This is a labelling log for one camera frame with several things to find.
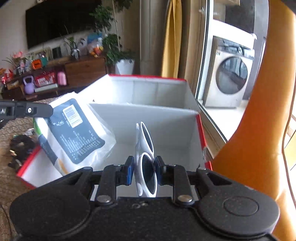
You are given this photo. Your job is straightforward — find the white frame sunglasses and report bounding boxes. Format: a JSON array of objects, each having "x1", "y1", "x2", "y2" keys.
[{"x1": 134, "y1": 121, "x2": 158, "y2": 198}]

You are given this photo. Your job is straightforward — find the white and navy pouch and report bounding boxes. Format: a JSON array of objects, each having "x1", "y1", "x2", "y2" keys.
[{"x1": 33, "y1": 92, "x2": 116, "y2": 175}]

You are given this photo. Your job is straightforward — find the purple kettlebell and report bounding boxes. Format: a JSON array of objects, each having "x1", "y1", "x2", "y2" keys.
[{"x1": 23, "y1": 75, "x2": 35, "y2": 95}]

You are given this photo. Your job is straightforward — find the black hair scrunchie with flower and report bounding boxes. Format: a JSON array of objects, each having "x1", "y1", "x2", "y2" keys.
[{"x1": 8, "y1": 135, "x2": 36, "y2": 172}]

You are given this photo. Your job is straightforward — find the red gift box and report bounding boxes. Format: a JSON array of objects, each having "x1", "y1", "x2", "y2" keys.
[{"x1": 35, "y1": 72, "x2": 56, "y2": 87}]

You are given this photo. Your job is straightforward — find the orange small radio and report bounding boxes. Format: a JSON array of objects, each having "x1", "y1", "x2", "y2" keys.
[{"x1": 32, "y1": 59, "x2": 43, "y2": 70}]

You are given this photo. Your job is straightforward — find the pink small case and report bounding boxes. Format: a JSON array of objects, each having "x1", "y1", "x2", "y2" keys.
[{"x1": 57, "y1": 71, "x2": 67, "y2": 86}]

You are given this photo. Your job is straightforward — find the wooden tv cabinet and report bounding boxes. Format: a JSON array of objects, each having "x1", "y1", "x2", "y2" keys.
[{"x1": 1, "y1": 56, "x2": 109, "y2": 101}]

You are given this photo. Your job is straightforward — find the red cardboard shoe box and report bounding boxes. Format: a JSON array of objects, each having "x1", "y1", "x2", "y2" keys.
[{"x1": 17, "y1": 75, "x2": 209, "y2": 187}]

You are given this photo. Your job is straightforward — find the orange giraffe statue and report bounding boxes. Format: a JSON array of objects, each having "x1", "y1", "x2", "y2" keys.
[{"x1": 212, "y1": 1, "x2": 295, "y2": 240}]

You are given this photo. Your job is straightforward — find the small plant in striped pot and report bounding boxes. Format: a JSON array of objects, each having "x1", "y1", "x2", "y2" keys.
[{"x1": 63, "y1": 37, "x2": 80, "y2": 60}]

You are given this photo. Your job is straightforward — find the fruit bag on cabinet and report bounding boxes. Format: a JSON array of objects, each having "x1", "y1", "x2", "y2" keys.
[{"x1": 87, "y1": 37, "x2": 104, "y2": 58}]

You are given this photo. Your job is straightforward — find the white front-load washing machine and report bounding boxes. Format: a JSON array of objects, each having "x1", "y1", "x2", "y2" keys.
[{"x1": 203, "y1": 37, "x2": 255, "y2": 108}]

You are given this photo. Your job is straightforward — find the tall plant in white pot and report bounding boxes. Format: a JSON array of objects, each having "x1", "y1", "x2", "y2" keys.
[{"x1": 89, "y1": 1, "x2": 135, "y2": 75}]

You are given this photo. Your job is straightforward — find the yellow curtain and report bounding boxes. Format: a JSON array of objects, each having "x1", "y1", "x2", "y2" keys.
[{"x1": 161, "y1": 0, "x2": 182, "y2": 78}]

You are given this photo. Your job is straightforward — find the white standing air conditioner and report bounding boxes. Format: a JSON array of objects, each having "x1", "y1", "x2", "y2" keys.
[{"x1": 139, "y1": 0, "x2": 169, "y2": 76}]

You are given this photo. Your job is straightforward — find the black wall television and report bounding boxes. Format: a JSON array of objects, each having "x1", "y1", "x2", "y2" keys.
[{"x1": 25, "y1": 0, "x2": 102, "y2": 49}]

